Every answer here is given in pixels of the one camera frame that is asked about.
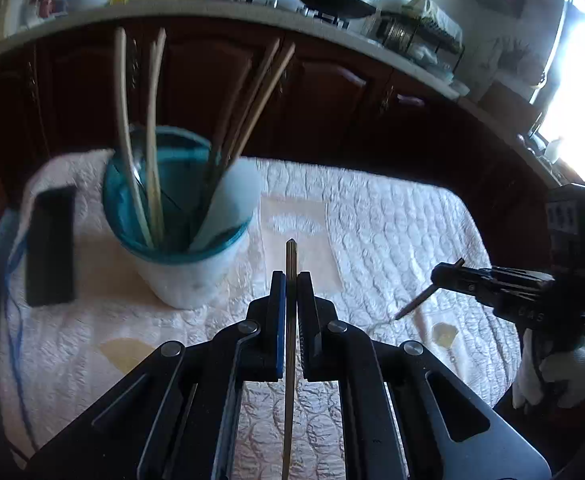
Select white quilted tablecloth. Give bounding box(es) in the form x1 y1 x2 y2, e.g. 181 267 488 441
0 150 521 454

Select light bamboo chopstick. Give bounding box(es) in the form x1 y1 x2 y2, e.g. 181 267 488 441
146 28 166 246
114 27 154 248

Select floral white utensil holder cup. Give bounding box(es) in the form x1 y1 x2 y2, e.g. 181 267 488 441
102 126 252 310

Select metal spoon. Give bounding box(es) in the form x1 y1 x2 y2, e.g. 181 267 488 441
129 125 146 193

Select brown wooden chopstick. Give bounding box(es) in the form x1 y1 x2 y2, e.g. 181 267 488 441
221 39 295 169
394 284 440 321
204 37 280 195

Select gas stove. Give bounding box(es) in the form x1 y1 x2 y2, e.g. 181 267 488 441
223 0 350 29

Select dark wooden lower cabinets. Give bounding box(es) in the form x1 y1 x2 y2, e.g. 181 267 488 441
0 14 563 221

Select white gloved right hand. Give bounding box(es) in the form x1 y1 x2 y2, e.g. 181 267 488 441
513 330 585 408

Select white ceramic spoon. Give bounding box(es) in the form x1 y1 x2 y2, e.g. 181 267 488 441
189 157 262 252

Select black rectangular box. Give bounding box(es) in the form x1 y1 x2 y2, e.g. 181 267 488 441
26 185 76 308

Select black dish rack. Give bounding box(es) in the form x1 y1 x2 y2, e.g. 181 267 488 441
373 11 466 70

